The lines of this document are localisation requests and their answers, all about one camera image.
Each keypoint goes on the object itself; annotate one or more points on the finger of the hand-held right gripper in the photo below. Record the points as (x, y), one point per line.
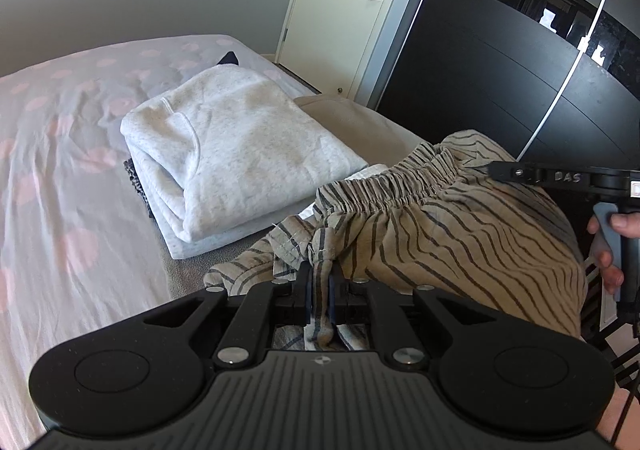
(540, 176)

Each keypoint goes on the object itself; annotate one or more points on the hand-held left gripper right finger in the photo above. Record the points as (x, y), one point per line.
(333, 300)

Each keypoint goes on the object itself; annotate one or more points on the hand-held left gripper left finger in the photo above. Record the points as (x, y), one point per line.
(306, 297)

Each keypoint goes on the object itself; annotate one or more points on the beige striped pants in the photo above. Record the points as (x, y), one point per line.
(450, 240)

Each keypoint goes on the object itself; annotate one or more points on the person's right hand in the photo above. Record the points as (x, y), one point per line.
(627, 224)

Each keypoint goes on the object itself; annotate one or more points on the folded pale blue cloth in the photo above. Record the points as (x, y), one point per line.
(210, 248)

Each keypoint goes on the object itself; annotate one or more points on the black wardrobe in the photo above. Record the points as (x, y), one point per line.
(475, 55)

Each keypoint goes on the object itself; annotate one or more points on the folded white grey sweatshirt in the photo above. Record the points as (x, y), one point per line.
(240, 140)

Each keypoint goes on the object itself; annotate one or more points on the dark grey knit garment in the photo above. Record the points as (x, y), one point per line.
(138, 186)

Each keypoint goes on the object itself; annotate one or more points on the dark blue cloth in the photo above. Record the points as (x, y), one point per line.
(230, 60)

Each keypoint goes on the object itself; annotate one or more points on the cream door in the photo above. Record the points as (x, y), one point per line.
(340, 20)

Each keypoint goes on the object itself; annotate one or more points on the bed with pink dotted sheet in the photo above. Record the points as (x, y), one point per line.
(75, 130)

